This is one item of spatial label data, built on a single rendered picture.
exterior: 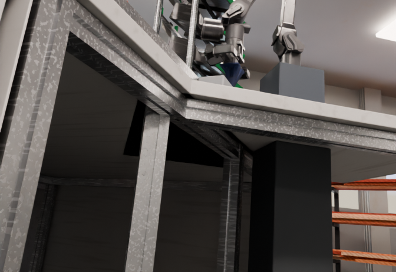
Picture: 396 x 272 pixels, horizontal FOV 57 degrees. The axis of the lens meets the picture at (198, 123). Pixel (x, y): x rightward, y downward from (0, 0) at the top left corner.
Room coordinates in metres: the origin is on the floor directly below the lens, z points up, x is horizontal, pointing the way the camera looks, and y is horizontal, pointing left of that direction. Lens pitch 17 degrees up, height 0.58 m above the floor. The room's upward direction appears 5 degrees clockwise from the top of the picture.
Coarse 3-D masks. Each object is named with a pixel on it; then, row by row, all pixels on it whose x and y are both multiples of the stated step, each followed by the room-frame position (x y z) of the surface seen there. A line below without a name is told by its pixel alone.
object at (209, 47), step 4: (208, 44) 0.99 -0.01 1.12; (208, 48) 0.99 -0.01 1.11; (212, 48) 0.98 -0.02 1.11; (204, 52) 1.00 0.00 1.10; (208, 52) 0.99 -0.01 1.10; (212, 52) 0.98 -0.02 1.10; (208, 56) 1.00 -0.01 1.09; (212, 56) 1.00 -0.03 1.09; (220, 56) 0.99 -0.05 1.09; (208, 60) 1.02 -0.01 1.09; (212, 60) 1.02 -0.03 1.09; (216, 60) 1.02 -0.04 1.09; (220, 60) 1.03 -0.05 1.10; (212, 64) 1.04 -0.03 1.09
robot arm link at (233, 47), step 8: (232, 40) 0.98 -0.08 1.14; (240, 40) 0.98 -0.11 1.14; (216, 48) 0.93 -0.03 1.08; (224, 48) 0.92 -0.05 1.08; (232, 48) 0.91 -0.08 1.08; (240, 48) 0.98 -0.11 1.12; (216, 56) 0.95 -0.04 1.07; (232, 56) 0.98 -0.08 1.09; (240, 56) 0.98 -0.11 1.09; (248, 72) 1.05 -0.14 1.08
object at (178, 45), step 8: (176, 40) 1.37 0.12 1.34; (184, 40) 1.35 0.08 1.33; (176, 48) 1.37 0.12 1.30; (184, 48) 1.35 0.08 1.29; (184, 56) 1.34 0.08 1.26; (200, 56) 1.30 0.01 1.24; (200, 64) 1.35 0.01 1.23; (208, 64) 1.28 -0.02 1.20; (216, 64) 1.26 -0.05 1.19; (216, 72) 1.36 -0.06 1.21; (224, 72) 1.32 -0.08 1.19
